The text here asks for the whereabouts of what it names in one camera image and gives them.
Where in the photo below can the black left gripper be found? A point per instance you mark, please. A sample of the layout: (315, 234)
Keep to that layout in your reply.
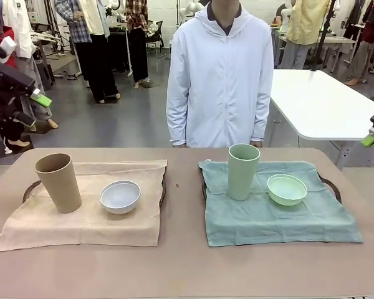
(3, 84)

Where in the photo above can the person in white jacket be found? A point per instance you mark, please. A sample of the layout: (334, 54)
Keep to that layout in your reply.
(218, 78)

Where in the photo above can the tall green cup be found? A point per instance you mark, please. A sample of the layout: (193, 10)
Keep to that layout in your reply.
(241, 180)

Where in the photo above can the beige cloth mat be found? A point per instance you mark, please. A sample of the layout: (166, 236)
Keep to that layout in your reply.
(81, 224)

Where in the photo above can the person's right hand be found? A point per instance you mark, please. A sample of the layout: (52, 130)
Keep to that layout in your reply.
(179, 144)

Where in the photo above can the white bowl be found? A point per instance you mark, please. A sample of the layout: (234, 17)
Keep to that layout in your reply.
(118, 206)

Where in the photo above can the mannequin yellow shirt grey trousers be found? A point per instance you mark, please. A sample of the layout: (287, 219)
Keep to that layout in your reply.
(302, 28)

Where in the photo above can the green cloth mat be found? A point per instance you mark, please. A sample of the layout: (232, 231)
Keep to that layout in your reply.
(268, 224)

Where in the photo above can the green bowl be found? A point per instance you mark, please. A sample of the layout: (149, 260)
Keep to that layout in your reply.
(285, 199)

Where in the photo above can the white table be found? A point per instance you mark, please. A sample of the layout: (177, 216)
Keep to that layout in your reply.
(314, 102)

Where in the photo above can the person's left hand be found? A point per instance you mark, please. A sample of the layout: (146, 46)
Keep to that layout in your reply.
(257, 144)

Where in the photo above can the mannequin brown plaid shirt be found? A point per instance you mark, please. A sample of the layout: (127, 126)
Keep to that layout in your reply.
(138, 46)

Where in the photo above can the mannequin in blue plaid shirt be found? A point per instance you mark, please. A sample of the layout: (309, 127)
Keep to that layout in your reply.
(76, 28)

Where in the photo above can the mannequin yellow shirt black trousers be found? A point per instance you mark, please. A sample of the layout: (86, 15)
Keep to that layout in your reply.
(96, 62)

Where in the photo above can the person's left forearm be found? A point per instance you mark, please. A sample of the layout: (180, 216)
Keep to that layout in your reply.
(259, 124)

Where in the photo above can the tall beige cup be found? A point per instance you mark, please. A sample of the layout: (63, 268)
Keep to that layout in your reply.
(60, 187)

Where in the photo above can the black pole stand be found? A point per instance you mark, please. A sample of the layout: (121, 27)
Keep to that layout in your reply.
(322, 37)

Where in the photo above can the mannequin dark top grey trousers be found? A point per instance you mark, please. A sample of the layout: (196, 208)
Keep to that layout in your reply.
(361, 56)

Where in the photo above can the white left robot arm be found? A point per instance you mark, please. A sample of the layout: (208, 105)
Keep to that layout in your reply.
(7, 43)

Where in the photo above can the black office chair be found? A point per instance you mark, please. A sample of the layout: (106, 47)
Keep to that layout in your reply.
(155, 35)

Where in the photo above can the person's right forearm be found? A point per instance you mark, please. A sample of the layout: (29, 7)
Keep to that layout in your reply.
(176, 124)

